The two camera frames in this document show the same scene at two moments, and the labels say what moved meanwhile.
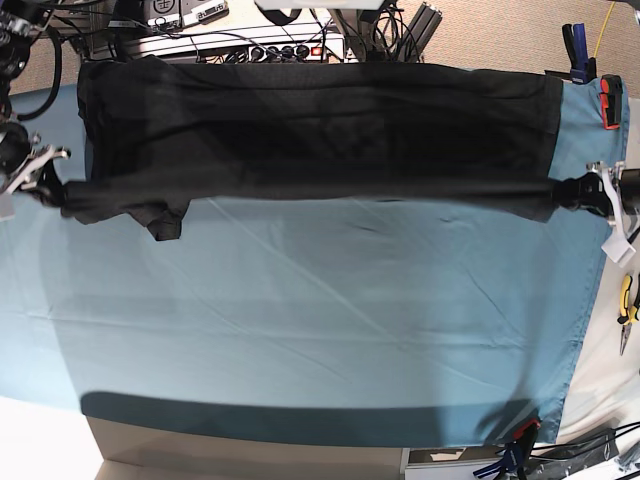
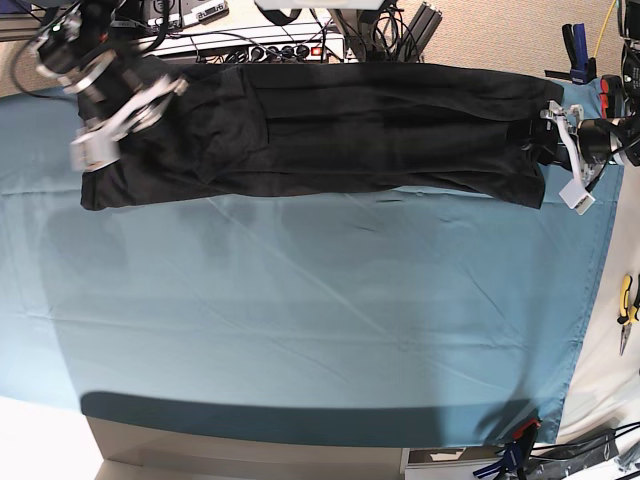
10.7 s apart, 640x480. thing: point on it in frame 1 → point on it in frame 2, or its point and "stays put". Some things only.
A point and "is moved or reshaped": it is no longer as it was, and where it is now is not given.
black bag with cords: x=558 y=461 stays put
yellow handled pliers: x=628 y=314 stays put
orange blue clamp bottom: x=514 y=453 stays put
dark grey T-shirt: x=157 y=135 is moved or reshaped
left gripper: x=587 y=192 → x=596 y=144
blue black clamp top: x=582 y=68 stays put
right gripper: x=18 y=161 → x=127 y=109
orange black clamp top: x=611 y=88 stays put
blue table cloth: x=316 y=322 stays put
